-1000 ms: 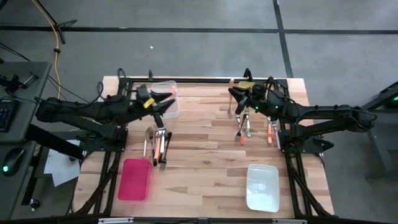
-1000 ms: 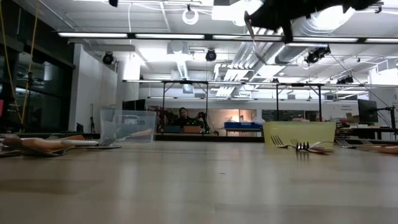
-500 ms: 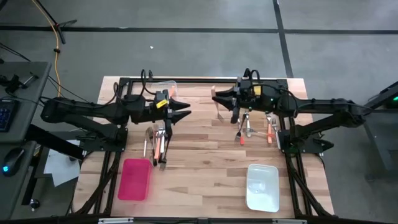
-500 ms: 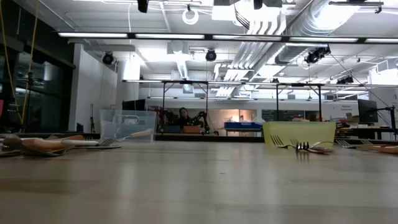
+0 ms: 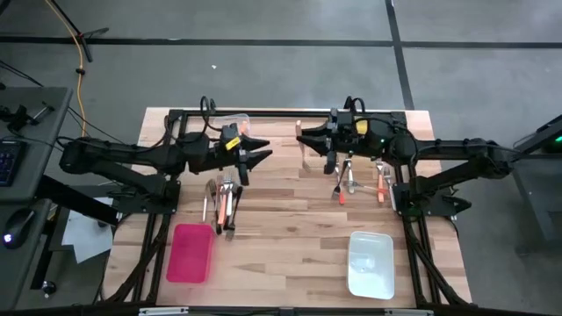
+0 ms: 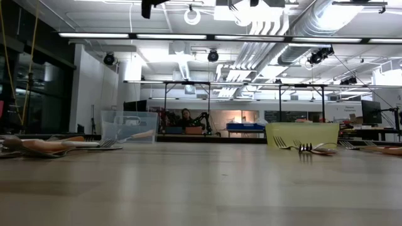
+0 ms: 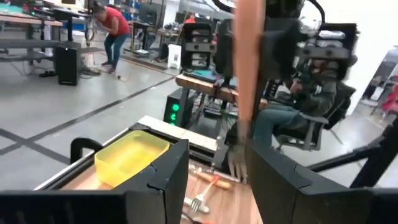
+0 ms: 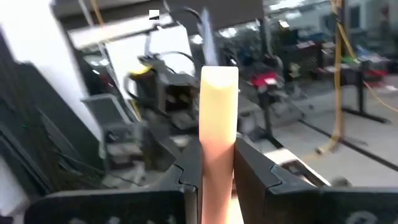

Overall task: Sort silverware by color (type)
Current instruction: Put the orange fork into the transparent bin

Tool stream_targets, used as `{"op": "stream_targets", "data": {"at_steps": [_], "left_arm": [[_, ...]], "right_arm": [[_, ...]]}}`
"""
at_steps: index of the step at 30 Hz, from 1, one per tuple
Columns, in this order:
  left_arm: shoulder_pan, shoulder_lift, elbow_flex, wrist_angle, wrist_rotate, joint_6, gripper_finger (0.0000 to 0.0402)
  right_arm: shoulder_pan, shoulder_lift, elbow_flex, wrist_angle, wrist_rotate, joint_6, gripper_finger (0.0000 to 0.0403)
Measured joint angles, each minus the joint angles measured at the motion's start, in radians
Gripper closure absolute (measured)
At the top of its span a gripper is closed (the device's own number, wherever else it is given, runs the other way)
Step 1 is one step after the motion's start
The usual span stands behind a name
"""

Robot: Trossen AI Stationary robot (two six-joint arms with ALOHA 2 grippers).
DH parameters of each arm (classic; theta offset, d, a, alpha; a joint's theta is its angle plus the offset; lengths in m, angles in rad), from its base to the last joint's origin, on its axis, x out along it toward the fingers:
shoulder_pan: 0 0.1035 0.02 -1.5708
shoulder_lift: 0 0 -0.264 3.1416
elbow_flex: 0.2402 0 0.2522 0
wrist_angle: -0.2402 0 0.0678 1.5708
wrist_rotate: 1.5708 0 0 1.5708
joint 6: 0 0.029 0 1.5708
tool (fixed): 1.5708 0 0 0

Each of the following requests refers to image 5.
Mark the silver metal fork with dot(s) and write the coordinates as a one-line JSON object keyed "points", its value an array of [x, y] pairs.
{"points": [[366, 187]]}

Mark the black computer mouse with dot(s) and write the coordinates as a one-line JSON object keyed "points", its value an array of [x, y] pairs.
{"points": [[19, 226]]}

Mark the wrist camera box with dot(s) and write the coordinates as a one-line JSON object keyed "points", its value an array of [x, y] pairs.
{"points": [[344, 120], [228, 131]]}

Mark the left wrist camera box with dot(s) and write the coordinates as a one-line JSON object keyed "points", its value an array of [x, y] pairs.
{"points": [[228, 131]]}

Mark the black tripod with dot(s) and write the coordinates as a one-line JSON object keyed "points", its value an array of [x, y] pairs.
{"points": [[94, 32]]}

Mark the yellow label tag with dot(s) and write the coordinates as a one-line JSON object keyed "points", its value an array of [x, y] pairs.
{"points": [[232, 143]]}

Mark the black keyboard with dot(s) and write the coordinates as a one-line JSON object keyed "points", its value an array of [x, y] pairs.
{"points": [[11, 162]]}

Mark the black caster wheel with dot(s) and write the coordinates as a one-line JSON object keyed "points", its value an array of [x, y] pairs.
{"points": [[49, 287]]}

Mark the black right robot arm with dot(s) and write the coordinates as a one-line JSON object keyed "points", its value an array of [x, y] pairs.
{"points": [[461, 149]]}

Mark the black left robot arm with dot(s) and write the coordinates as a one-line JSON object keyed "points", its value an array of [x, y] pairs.
{"points": [[131, 151]]}

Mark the white paper sheet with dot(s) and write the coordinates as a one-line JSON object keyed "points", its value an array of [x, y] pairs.
{"points": [[88, 237]]}

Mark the black desk gadget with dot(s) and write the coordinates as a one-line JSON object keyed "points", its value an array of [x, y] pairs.
{"points": [[19, 117]]}

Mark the yellow plastic bin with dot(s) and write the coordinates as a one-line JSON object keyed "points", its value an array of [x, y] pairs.
{"points": [[361, 126]]}

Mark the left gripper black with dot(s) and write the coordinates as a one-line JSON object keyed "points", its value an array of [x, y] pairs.
{"points": [[206, 153]]}

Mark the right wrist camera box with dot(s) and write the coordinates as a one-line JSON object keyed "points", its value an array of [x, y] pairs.
{"points": [[344, 120]]}

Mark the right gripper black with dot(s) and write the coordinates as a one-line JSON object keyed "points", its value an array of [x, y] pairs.
{"points": [[364, 145]]}

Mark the grey desk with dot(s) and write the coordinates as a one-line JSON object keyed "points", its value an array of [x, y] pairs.
{"points": [[44, 153]]}

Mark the white plastic bin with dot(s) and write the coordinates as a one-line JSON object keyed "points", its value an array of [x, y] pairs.
{"points": [[371, 265]]}

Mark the silver aluminium bracket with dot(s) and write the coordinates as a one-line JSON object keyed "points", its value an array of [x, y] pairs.
{"points": [[408, 312], [162, 311]]}

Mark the pink plastic bin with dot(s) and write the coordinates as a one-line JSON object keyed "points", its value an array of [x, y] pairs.
{"points": [[189, 252]]}

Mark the grey side cart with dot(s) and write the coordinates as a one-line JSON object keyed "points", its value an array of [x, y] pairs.
{"points": [[540, 193]]}

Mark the clear plastic bin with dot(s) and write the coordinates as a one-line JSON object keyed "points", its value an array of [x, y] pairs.
{"points": [[228, 119]]}

